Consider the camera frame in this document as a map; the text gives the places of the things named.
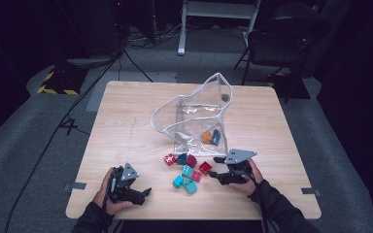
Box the grey tape piece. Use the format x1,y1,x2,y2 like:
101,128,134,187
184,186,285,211
300,186,322,197
62,182,87,192

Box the black base yellow striped edge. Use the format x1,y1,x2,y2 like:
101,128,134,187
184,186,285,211
37,66,88,96
266,71,311,100

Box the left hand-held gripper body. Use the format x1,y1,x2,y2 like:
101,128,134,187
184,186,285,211
109,161,141,202

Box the clear plastic bag white trim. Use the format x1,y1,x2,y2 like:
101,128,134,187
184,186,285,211
150,72,233,157

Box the tangle of floor cables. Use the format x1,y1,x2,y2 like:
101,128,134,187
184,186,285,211
124,23,188,50

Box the small cyan toy block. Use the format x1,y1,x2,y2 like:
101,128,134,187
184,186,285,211
172,175,185,189

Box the person's left hand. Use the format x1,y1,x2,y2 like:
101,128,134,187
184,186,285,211
92,166,134,216

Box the person's right hand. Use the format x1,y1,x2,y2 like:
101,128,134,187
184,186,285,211
228,158,264,196

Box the thin black floor cable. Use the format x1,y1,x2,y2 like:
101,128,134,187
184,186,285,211
122,48,154,83

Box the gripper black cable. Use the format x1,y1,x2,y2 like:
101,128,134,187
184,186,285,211
248,174,270,233
100,174,117,233

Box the orange toy block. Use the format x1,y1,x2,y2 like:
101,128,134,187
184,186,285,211
201,130,214,144

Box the red toy block white dots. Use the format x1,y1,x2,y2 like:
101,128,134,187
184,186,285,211
163,152,177,167

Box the black equipment stand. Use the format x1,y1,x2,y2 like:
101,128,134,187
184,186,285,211
52,0,125,69

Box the dark blue toy block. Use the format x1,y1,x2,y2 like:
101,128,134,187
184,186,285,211
175,152,188,166

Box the white desk frame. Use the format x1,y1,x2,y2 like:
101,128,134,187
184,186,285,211
177,0,262,56

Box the magenta toy block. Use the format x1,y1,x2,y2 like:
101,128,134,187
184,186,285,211
186,154,198,169

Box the thick black floor cable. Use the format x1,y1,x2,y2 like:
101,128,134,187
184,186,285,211
3,48,125,233

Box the teal toy block white dots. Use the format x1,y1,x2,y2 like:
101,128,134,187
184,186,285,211
181,164,194,179

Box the long blue toy block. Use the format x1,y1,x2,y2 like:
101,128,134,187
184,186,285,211
210,129,221,146

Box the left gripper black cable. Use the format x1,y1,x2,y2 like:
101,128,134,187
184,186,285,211
100,174,117,233

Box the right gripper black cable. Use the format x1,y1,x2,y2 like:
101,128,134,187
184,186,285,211
248,174,270,233

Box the black chair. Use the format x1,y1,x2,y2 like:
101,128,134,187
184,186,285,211
233,1,332,86

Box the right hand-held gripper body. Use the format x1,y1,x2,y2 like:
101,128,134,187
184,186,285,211
224,149,257,184

